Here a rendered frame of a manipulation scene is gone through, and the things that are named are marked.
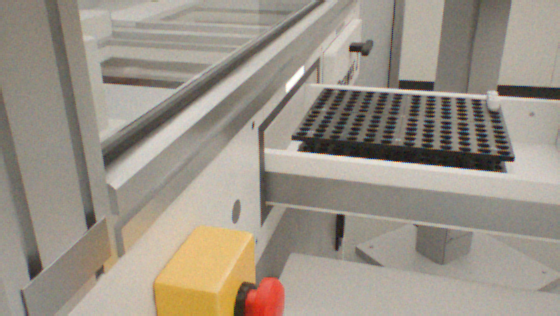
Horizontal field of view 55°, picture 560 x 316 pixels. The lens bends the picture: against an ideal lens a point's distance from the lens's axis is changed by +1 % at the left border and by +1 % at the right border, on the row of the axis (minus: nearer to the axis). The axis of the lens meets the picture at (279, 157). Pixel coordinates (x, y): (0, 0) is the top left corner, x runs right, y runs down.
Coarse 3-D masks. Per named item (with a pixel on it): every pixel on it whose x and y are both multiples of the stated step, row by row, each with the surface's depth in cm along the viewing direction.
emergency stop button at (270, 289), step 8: (264, 280) 36; (272, 280) 36; (264, 288) 35; (272, 288) 35; (280, 288) 36; (248, 296) 36; (256, 296) 35; (264, 296) 34; (272, 296) 35; (280, 296) 35; (248, 304) 35; (256, 304) 34; (264, 304) 34; (272, 304) 34; (280, 304) 35; (248, 312) 35; (256, 312) 34; (264, 312) 34; (272, 312) 34; (280, 312) 36
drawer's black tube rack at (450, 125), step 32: (320, 96) 69; (352, 96) 70; (384, 96) 69; (416, 96) 70; (448, 96) 69; (320, 128) 59; (352, 128) 59; (384, 128) 59; (416, 128) 59; (448, 128) 59; (480, 128) 59; (384, 160) 59; (416, 160) 58; (448, 160) 58; (480, 160) 58
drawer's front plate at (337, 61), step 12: (348, 24) 98; (360, 24) 103; (348, 36) 90; (360, 36) 105; (336, 48) 82; (348, 48) 91; (324, 60) 80; (336, 60) 80; (348, 60) 92; (324, 72) 80; (336, 72) 82; (324, 84) 81; (336, 84) 83
